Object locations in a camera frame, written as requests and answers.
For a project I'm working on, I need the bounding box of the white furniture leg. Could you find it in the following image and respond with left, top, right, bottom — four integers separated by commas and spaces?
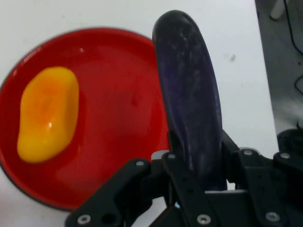
270, 0, 285, 20

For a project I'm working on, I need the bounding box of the purple toy eggplant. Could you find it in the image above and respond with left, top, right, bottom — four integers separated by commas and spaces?
152, 9, 224, 192

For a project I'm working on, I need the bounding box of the yellow toy mango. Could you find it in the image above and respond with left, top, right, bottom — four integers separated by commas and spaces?
17, 66, 80, 164

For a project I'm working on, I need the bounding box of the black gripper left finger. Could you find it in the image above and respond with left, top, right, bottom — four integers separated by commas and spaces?
65, 131, 221, 227

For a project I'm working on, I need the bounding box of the red round plate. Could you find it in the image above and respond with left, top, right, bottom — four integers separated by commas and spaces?
0, 27, 171, 211

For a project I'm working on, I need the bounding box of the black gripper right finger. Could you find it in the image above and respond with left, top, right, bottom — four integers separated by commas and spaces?
222, 130, 303, 227

